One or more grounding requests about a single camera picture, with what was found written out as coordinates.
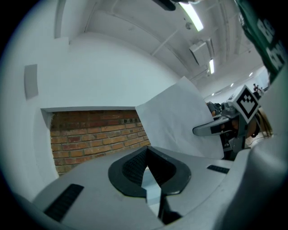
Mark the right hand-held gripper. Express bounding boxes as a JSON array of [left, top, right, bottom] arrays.
[[193, 84, 261, 156]]

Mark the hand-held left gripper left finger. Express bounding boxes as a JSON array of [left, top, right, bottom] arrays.
[[32, 146, 165, 230]]

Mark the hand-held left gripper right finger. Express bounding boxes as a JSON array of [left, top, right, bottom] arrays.
[[146, 146, 235, 218]]

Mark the white A4 paper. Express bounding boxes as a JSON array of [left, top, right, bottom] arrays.
[[135, 75, 225, 160]]

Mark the white ceiling air conditioner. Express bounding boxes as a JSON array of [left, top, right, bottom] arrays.
[[188, 37, 215, 66]]

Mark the grey wall panel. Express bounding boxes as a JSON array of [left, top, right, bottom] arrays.
[[24, 64, 39, 100]]

